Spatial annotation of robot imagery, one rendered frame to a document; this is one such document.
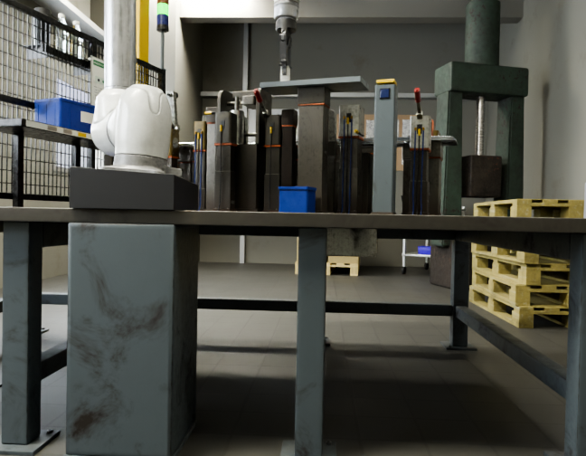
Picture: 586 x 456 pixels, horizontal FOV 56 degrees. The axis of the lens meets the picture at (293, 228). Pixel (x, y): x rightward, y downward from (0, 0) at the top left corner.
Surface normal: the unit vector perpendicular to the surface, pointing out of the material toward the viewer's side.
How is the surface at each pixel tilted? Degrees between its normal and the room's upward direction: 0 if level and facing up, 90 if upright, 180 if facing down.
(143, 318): 90
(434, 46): 90
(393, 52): 90
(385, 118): 90
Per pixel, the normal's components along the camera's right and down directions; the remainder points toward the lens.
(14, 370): -0.05, 0.02
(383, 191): -0.33, 0.01
